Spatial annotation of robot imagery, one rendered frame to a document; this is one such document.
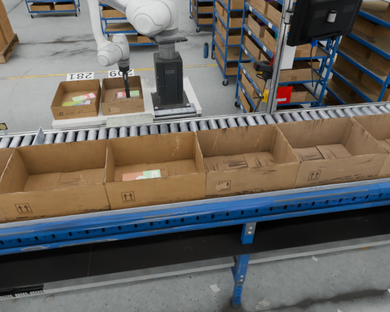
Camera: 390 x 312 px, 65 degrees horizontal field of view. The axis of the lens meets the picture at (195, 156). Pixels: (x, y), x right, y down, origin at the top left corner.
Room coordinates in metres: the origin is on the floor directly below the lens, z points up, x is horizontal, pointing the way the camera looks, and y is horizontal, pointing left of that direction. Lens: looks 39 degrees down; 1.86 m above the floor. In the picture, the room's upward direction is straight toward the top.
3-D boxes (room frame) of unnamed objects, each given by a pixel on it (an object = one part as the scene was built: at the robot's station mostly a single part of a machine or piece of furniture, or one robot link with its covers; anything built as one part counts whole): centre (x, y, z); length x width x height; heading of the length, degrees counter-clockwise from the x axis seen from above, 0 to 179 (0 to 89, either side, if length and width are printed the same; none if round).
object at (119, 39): (2.06, 0.50, 1.13); 0.13 x 0.11 x 0.16; 162
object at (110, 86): (2.01, 0.52, 0.80); 0.38 x 0.28 x 0.10; 11
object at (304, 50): (2.55, -0.77, 0.99); 0.40 x 0.30 x 0.10; 6
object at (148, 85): (2.06, 0.50, 0.74); 1.00 x 0.58 x 0.03; 102
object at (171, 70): (2.01, 0.18, 0.91); 0.26 x 0.26 x 0.33; 12
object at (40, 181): (0.94, 0.56, 0.96); 0.39 x 0.29 x 0.17; 99
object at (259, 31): (3.02, -0.69, 0.99); 0.40 x 0.30 x 0.10; 7
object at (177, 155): (1.01, 0.17, 0.96); 0.39 x 0.29 x 0.17; 99
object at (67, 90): (1.95, 0.82, 0.80); 0.38 x 0.28 x 0.10; 9
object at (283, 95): (1.89, -0.58, 0.85); 0.16 x 0.01 x 0.13; 99
